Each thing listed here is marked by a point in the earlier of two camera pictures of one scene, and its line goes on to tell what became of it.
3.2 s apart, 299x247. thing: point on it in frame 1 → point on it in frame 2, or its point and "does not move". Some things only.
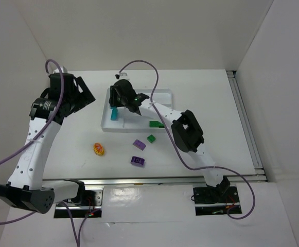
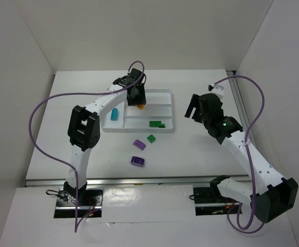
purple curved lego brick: (139, 144) does not move
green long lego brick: (154, 124) does not move
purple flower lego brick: (137, 160) does not move
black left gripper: (81, 90) → (137, 100)
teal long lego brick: (113, 115) does not move
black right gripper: (113, 96) → (196, 108)
